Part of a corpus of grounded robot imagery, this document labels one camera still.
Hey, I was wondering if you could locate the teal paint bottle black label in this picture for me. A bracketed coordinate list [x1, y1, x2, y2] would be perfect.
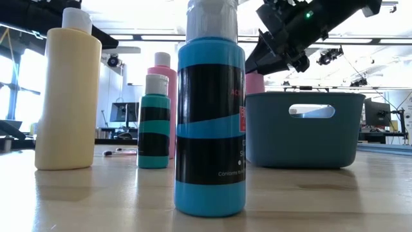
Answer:
[136, 73, 171, 169]

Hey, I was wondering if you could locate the pink paint bottle white cap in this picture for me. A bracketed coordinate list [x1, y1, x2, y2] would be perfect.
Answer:
[246, 71, 266, 95]
[147, 52, 178, 160]

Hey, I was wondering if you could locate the round black ceiling camera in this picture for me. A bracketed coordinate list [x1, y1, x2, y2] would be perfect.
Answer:
[107, 53, 121, 68]

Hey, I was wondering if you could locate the black pen on table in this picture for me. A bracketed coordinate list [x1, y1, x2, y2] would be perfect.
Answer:
[102, 149, 138, 157]

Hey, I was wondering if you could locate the light blue paint bottle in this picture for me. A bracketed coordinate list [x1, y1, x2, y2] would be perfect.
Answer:
[174, 0, 247, 218]

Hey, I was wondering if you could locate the large yellow paint bottle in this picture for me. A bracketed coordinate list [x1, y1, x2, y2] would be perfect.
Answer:
[34, 7, 102, 171]

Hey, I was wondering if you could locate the blue-grey plastic bin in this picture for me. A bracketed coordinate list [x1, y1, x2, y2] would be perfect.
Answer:
[245, 92, 367, 169]

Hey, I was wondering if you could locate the grey-blue bench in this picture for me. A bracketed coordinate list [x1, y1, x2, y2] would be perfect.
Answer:
[358, 143, 412, 157]

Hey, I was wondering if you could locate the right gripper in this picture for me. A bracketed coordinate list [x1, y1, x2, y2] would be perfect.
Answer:
[245, 0, 318, 75]

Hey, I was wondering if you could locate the black computer monitor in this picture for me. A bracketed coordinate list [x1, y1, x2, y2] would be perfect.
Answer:
[364, 98, 392, 127]
[109, 102, 140, 128]

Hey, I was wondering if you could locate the black ceiling camera rig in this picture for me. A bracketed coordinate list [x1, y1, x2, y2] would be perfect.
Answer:
[317, 46, 344, 66]

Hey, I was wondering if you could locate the dark office desk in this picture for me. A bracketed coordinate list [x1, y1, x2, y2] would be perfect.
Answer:
[359, 131, 410, 144]

